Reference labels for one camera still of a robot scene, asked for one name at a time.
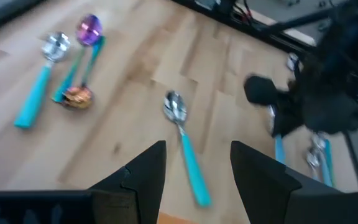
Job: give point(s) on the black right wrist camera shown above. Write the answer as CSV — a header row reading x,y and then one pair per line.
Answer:
x,y
259,90

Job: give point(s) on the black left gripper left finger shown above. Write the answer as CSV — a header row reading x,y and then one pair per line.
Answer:
x,y
135,193

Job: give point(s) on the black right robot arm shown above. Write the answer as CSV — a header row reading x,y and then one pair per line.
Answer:
x,y
353,31

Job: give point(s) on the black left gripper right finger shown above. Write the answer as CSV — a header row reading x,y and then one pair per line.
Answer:
x,y
275,193

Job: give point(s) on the thin black frame strut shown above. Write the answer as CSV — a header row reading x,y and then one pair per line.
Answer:
x,y
300,21

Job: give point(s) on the gold iridescent spoon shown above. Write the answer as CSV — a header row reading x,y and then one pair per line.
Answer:
x,y
78,98

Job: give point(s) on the orange plastic bin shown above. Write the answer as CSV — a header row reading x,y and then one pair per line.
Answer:
x,y
169,219

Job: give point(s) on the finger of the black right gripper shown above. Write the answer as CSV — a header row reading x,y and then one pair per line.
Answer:
x,y
286,121

